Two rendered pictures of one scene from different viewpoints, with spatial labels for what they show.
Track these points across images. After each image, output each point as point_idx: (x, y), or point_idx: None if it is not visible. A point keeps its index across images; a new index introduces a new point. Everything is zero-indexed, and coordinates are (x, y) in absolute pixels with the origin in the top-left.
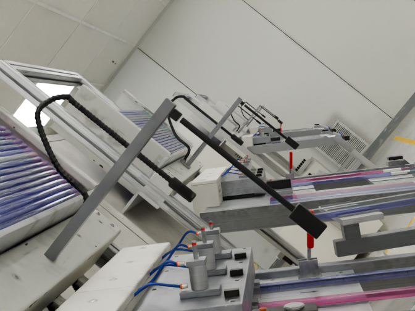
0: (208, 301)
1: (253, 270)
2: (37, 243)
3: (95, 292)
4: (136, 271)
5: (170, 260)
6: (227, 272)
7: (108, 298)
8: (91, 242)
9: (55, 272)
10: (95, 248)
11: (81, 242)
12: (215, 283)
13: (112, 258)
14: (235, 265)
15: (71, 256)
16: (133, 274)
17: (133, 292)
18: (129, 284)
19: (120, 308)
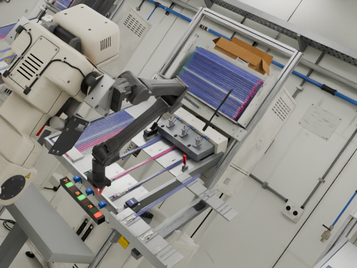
0: (164, 123)
1: (191, 155)
2: (201, 104)
3: (185, 114)
4: (193, 124)
5: (210, 142)
6: (179, 136)
7: (178, 112)
8: (215, 122)
9: (192, 107)
10: (213, 123)
11: (212, 118)
12: (174, 131)
13: (216, 131)
14: (183, 141)
15: (202, 113)
16: (191, 123)
17: (179, 117)
18: (184, 118)
19: None
